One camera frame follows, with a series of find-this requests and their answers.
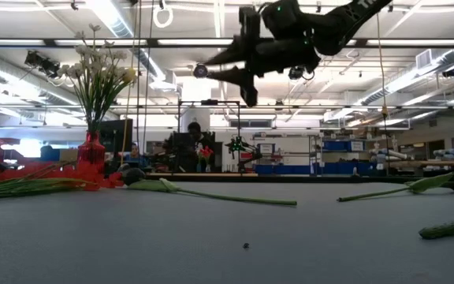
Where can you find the black aluminium table frame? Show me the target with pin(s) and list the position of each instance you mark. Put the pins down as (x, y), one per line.
(290, 178)

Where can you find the yellow artificial tulip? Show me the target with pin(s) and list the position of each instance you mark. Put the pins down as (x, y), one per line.
(129, 75)

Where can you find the background black robot arm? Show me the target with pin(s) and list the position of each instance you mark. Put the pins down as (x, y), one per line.
(238, 146)

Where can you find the dark purple artificial tulip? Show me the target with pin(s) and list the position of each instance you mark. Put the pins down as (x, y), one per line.
(132, 176)
(428, 183)

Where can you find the black background monitor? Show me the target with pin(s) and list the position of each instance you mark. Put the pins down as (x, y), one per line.
(114, 134)

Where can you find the person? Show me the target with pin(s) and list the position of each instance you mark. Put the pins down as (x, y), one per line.
(195, 138)
(134, 158)
(47, 152)

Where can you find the blue barrier panel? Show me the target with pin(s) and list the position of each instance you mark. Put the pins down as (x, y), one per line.
(309, 169)

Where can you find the small red flower bunch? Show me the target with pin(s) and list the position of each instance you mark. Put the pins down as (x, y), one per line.
(85, 173)

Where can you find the large red flower bunch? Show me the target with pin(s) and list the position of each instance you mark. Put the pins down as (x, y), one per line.
(447, 228)

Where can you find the black overhead frame beam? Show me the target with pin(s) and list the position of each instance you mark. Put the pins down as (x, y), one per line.
(152, 42)

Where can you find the white artificial flower bunch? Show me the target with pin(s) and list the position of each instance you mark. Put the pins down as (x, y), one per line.
(83, 51)
(110, 71)

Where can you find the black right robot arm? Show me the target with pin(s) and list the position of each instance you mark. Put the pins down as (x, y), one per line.
(341, 27)

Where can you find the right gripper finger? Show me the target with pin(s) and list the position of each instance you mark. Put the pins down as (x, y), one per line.
(235, 53)
(243, 79)

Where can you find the red glass vase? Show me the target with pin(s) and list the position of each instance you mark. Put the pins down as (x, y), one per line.
(91, 152)

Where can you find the background red flowers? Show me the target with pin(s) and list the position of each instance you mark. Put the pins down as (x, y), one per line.
(206, 152)

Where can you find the black frame stand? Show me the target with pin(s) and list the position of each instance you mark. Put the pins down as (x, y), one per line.
(209, 102)

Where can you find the black ceiling-mounted device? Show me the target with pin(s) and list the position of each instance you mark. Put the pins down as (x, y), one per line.
(39, 61)

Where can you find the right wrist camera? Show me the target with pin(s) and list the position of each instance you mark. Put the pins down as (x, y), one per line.
(250, 21)

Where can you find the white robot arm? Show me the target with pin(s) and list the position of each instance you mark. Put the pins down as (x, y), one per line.
(447, 153)
(392, 154)

